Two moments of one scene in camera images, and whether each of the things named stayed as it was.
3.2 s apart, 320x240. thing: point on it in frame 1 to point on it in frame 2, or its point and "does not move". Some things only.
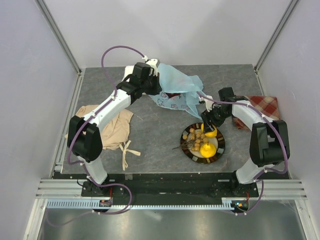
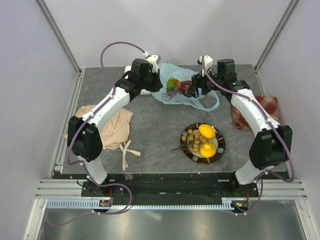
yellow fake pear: x=207 y=150 does not move
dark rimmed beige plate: x=218 y=140 does not move
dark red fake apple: x=170 y=94 to x=184 y=86
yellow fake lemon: x=211 y=134 does not move
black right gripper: x=207 y=116 to x=198 y=81
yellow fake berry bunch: x=193 y=141 does not move
